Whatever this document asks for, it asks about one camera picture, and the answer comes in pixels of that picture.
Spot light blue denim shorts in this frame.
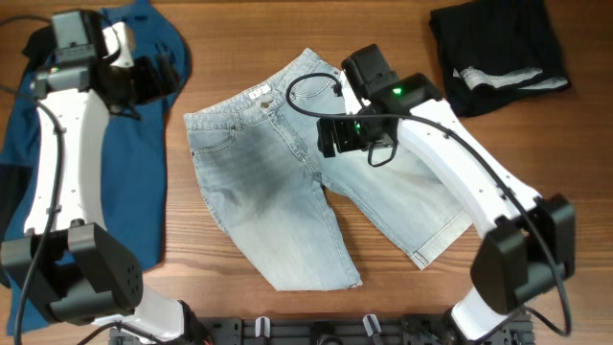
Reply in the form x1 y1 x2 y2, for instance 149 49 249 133
184 49 471 291

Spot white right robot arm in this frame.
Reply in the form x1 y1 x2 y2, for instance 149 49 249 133
317 44 576 344

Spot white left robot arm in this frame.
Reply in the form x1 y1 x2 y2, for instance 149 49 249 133
1 55 208 344

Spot blue polo shirt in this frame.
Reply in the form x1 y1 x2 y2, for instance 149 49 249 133
0 0 193 336

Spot black shirt under blue shirt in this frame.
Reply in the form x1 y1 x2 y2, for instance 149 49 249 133
0 26 54 288

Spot folded black garment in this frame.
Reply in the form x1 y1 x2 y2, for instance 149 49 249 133
429 0 571 117

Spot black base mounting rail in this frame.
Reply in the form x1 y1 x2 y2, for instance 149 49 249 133
108 310 535 345

